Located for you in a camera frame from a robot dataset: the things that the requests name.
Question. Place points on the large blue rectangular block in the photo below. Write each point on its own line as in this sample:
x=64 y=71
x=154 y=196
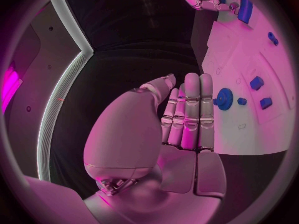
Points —
x=245 y=10

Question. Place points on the blue gear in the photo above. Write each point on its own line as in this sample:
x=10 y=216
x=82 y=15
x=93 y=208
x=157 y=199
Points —
x=224 y=99

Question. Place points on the glowing light bar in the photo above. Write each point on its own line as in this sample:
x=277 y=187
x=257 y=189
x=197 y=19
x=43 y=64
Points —
x=10 y=85

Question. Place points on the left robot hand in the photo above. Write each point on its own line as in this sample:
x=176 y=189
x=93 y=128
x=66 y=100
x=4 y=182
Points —
x=130 y=134

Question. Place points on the white task board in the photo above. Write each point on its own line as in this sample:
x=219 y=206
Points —
x=233 y=130

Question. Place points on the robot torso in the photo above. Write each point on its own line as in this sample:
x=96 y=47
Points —
x=56 y=59

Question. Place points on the small blue round peg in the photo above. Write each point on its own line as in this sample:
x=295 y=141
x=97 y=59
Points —
x=242 y=101

